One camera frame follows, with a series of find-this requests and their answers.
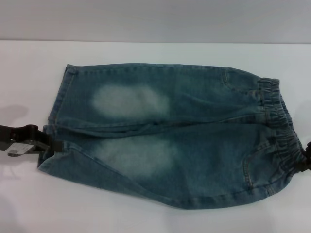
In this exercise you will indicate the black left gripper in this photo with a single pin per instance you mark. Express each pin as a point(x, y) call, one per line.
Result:
point(24, 137)

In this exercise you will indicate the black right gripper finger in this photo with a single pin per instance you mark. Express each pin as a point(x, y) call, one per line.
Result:
point(309, 146)
point(307, 167)

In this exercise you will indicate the blue denim shorts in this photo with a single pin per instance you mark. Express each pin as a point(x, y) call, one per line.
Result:
point(170, 136)

